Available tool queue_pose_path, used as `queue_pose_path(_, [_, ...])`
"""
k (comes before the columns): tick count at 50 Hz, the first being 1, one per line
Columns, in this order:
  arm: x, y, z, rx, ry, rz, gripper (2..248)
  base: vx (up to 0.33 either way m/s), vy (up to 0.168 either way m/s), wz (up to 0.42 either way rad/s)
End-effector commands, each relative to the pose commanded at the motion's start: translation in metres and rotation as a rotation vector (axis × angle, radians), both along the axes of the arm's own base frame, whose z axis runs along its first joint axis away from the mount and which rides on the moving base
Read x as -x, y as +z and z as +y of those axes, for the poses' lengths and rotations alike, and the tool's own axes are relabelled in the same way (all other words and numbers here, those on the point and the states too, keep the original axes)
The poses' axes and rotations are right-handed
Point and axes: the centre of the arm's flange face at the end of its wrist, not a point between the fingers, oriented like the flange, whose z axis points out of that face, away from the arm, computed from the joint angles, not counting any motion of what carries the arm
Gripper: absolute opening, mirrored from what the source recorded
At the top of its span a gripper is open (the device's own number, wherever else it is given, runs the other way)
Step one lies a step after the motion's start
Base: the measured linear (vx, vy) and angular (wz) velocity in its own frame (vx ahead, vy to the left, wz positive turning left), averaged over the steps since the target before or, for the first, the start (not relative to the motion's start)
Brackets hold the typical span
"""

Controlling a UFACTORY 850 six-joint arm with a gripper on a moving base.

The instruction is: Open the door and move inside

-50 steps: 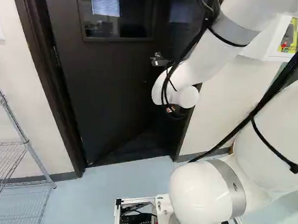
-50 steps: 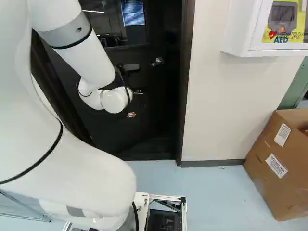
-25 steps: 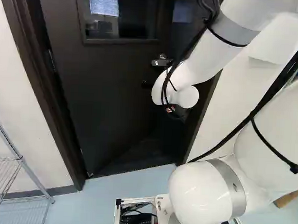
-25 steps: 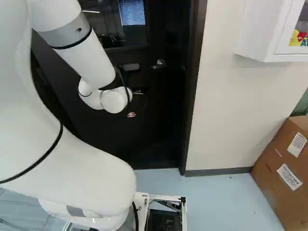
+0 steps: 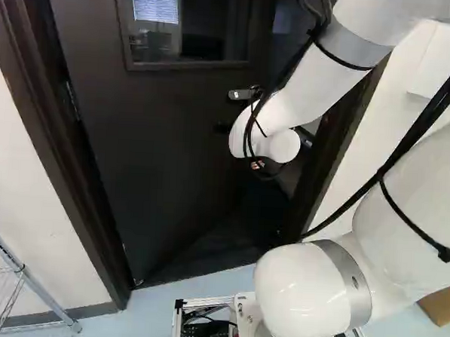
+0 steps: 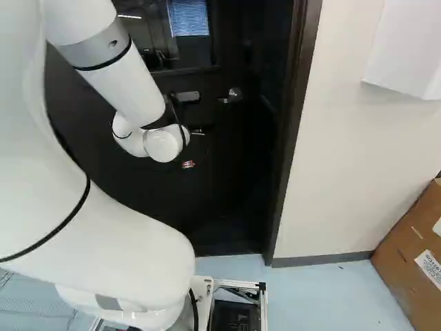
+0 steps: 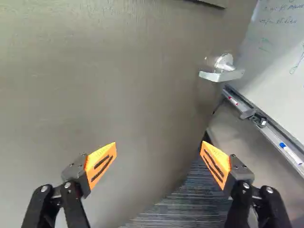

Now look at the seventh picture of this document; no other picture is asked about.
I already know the grey door with silver handle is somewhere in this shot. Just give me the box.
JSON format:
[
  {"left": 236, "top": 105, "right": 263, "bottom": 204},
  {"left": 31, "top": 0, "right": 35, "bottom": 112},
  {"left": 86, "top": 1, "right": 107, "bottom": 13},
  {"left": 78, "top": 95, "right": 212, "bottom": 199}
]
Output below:
[{"left": 0, "top": 0, "right": 258, "bottom": 228}]

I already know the black whiteboard eraser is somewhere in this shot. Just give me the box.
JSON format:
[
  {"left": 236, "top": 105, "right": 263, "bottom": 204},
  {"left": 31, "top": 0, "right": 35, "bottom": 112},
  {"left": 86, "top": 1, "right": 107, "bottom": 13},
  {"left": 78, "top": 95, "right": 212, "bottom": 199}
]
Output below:
[{"left": 239, "top": 109, "right": 257, "bottom": 120}]

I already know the blue whiteboard marker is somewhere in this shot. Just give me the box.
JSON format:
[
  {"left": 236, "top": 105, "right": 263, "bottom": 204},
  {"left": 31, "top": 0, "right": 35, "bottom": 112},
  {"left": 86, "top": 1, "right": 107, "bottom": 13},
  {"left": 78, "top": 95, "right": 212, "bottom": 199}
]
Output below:
[{"left": 278, "top": 142, "right": 303, "bottom": 166}]

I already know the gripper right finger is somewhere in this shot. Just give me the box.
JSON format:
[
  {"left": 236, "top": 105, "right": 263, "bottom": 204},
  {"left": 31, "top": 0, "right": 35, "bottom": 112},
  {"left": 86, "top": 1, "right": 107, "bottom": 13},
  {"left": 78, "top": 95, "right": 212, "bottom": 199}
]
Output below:
[{"left": 199, "top": 141, "right": 293, "bottom": 228}]

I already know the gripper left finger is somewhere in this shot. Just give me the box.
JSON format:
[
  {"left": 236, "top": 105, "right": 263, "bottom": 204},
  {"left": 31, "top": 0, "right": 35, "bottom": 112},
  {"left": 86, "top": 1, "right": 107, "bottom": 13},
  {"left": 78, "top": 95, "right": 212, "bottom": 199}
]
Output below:
[{"left": 21, "top": 142, "right": 118, "bottom": 228}]

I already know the whiteboard with marker tray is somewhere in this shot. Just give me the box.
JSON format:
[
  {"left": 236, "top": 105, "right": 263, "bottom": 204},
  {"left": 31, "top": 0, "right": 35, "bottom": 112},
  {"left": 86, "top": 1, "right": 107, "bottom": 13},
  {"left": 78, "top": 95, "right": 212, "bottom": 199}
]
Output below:
[{"left": 222, "top": 0, "right": 304, "bottom": 179}]

